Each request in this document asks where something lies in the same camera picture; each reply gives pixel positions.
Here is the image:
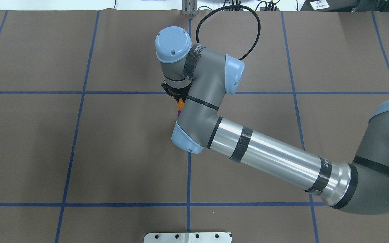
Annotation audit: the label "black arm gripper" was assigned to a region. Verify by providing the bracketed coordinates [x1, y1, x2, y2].
[161, 80, 192, 102]

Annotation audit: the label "orange trapezoid block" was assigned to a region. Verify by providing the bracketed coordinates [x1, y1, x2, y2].
[177, 98, 185, 111]

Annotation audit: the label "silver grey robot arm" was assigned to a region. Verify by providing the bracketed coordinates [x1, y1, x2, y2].
[155, 26, 389, 215]

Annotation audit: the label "black box with label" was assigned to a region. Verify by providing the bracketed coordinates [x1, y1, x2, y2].
[299, 0, 358, 12]

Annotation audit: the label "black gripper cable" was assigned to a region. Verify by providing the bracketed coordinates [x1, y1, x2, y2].
[195, 5, 261, 61]

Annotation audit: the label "grey aluminium camera post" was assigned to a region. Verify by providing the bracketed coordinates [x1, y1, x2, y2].
[182, 0, 199, 16]

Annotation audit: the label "black cables behind table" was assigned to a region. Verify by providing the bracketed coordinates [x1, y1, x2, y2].
[222, 0, 281, 12]

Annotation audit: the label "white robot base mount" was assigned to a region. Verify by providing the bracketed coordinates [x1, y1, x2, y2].
[143, 232, 233, 243]

